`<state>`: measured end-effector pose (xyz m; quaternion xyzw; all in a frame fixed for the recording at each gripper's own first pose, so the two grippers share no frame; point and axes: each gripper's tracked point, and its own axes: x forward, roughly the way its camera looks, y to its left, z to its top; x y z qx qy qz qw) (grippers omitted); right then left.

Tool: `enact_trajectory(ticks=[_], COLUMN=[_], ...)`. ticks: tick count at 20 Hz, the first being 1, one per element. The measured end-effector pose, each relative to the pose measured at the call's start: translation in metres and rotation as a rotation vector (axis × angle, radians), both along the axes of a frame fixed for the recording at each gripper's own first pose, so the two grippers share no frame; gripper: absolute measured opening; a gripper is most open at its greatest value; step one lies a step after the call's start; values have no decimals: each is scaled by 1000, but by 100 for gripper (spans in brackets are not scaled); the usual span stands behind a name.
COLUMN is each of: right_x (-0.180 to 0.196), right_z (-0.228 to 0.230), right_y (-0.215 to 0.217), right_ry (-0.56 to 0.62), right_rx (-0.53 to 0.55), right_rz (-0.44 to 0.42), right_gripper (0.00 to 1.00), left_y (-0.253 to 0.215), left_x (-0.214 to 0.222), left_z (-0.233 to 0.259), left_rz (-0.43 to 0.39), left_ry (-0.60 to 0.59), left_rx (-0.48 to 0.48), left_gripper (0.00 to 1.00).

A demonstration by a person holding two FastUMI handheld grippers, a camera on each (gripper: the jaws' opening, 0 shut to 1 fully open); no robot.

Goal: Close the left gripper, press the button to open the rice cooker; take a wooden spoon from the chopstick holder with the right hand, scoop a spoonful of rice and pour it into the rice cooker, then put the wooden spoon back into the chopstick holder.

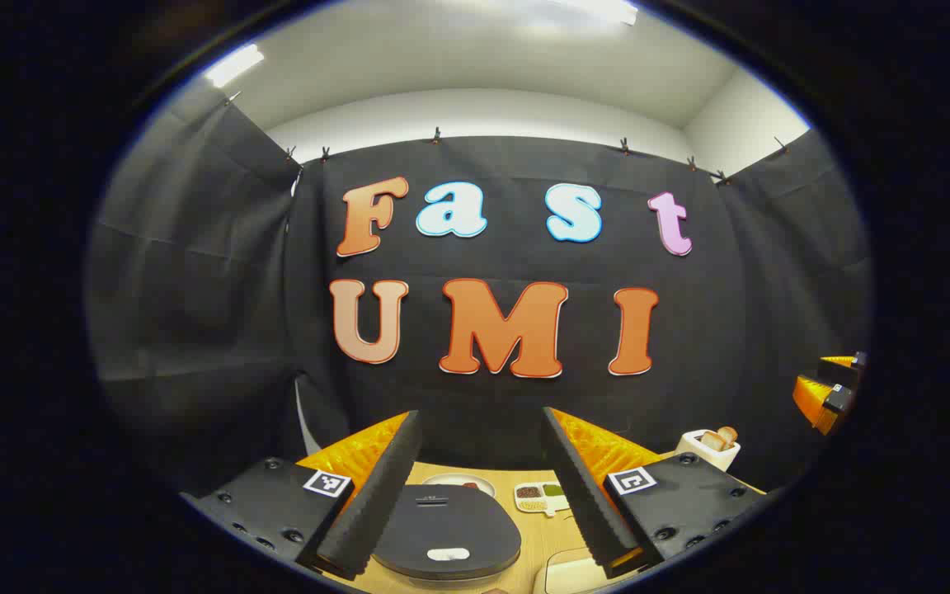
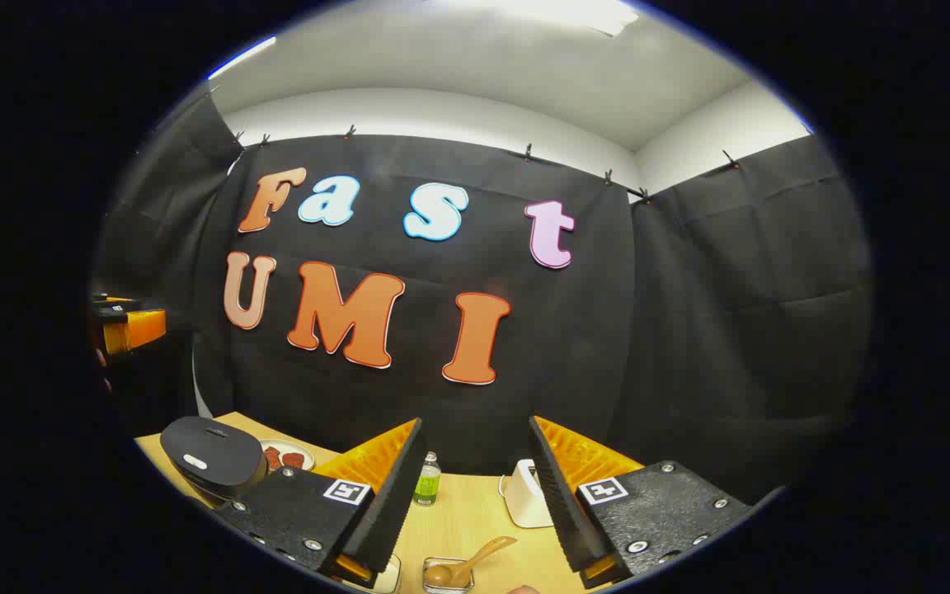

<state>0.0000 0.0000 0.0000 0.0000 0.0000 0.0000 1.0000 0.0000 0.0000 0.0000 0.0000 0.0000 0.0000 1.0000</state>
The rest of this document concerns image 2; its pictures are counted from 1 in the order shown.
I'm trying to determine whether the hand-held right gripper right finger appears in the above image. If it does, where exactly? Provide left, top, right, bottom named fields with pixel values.
left=529, top=416, right=760, bottom=588

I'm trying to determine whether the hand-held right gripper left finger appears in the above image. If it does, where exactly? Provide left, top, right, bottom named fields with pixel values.
left=213, top=417, right=429, bottom=588

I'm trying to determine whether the metal wire chopstick holder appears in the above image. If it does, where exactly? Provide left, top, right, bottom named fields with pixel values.
left=421, top=557, right=476, bottom=594

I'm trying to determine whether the ceiling light panel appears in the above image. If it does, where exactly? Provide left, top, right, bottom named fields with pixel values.
left=516, top=0, right=641, bottom=37

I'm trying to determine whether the white toaster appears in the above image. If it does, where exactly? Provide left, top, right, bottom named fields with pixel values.
left=498, top=459, right=555, bottom=529

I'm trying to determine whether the round white plate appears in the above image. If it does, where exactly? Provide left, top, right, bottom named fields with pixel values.
left=259, top=439, right=317, bottom=473

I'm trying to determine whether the black backdrop cloth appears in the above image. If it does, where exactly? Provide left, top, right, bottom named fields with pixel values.
left=89, top=87, right=873, bottom=504

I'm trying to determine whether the wooden spoon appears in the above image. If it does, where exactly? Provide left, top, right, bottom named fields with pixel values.
left=426, top=536, right=519, bottom=588

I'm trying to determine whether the black rice cooker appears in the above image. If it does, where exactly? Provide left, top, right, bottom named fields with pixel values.
left=160, top=416, right=270, bottom=511

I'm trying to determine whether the row of cloth clips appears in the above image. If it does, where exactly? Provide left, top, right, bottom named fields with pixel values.
left=232, top=124, right=741, bottom=203

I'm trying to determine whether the clear plastic rice box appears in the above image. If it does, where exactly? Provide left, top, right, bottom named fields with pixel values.
left=343, top=554, right=402, bottom=594

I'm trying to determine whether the green label drink bottle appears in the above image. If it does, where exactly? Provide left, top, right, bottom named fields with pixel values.
left=413, top=451, right=443, bottom=507

